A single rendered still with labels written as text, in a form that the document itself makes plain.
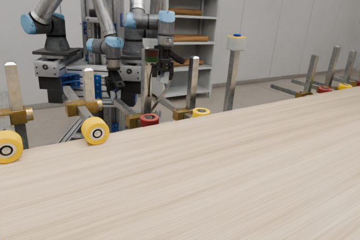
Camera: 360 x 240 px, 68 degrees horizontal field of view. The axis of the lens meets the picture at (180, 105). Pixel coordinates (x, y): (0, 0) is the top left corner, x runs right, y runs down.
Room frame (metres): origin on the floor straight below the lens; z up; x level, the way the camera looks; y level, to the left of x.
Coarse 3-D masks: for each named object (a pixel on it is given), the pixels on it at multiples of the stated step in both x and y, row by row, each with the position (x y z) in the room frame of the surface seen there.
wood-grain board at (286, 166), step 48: (336, 96) 1.53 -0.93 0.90; (144, 144) 0.80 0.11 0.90; (192, 144) 0.82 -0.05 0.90; (240, 144) 0.84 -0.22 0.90; (288, 144) 0.86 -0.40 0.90; (336, 144) 0.89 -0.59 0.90; (0, 192) 0.52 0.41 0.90; (48, 192) 0.53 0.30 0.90; (96, 192) 0.54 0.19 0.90; (144, 192) 0.55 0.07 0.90; (192, 192) 0.56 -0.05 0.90; (240, 192) 0.57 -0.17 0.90; (288, 192) 0.59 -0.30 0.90; (336, 192) 0.60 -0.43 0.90
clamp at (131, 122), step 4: (140, 112) 1.15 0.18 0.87; (152, 112) 1.16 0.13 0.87; (128, 116) 1.10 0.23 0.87; (136, 116) 1.10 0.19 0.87; (128, 120) 1.09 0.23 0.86; (132, 120) 1.08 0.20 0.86; (136, 120) 1.09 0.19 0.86; (128, 124) 1.09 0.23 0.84; (132, 124) 1.08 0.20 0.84; (136, 124) 1.09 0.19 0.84; (132, 128) 1.08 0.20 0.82
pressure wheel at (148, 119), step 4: (140, 116) 1.02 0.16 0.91; (144, 116) 1.03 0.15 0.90; (148, 116) 1.02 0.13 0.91; (152, 116) 1.03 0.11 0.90; (156, 116) 1.03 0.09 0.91; (140, 120) 1.00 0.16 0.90; (144, 120) 0.99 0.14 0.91; (148, 120) 0.99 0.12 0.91; (152, 120) 0.99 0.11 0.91; (156, 120) 1.00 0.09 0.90; (140, 124) 1.00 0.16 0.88; (144, 124) 0.99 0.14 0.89; (148, 124) 0.98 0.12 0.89; (152, 124) 0.99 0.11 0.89
